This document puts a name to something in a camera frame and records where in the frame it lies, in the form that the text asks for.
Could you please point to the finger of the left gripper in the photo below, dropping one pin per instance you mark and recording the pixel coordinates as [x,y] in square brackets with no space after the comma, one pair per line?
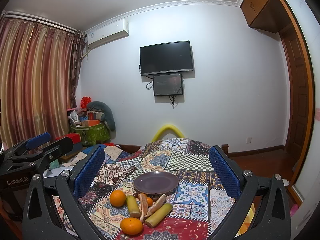
[32,143]
[56,149]

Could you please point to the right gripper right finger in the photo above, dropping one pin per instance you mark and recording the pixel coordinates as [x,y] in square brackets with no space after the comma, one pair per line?
[272,218]

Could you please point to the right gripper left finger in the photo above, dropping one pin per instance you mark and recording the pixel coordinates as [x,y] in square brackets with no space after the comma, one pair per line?
[40,216]

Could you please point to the large orange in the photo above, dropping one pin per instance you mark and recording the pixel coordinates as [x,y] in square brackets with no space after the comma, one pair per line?
[117,198]
[131,226]

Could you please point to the pomelo wedge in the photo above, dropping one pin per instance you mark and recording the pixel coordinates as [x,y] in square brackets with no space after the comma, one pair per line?
[143,206]
[156,204]

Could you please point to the red box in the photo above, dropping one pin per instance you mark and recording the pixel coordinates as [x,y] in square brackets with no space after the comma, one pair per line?
[75,137]

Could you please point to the green storage bag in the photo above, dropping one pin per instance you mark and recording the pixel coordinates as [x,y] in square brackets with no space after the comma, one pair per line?
[92,135]

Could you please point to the red decoration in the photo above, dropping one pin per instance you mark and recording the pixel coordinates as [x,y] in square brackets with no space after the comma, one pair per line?
[85,101]

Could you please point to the grey plush toy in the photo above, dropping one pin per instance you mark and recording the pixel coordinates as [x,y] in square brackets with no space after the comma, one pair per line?
[106,113]

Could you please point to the patchwork patterned bedspread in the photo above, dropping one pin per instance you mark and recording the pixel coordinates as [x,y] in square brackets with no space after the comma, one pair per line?
[170,171]

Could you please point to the striped red gold curtain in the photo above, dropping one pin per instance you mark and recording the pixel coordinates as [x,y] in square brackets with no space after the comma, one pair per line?
[40,69]

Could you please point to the purple plate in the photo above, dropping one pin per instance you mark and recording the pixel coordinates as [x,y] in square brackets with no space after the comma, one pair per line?
[156,182]

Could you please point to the small tangerine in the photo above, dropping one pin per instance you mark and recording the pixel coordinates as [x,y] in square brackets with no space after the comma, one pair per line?
[149,201]

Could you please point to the white air conditioner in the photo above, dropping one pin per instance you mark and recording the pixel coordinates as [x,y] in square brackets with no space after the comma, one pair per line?
[108,33]

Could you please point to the wooden upper cabinet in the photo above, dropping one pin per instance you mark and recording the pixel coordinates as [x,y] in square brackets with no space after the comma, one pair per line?
[266,15]

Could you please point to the white wall socket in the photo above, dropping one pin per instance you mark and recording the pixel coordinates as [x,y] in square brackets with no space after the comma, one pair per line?
[248,140]

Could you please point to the small black wall monitor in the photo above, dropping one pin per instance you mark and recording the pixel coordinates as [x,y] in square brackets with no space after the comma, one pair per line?
[168,84]

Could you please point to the black wall television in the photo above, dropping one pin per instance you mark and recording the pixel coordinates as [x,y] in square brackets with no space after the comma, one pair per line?
[166,58]

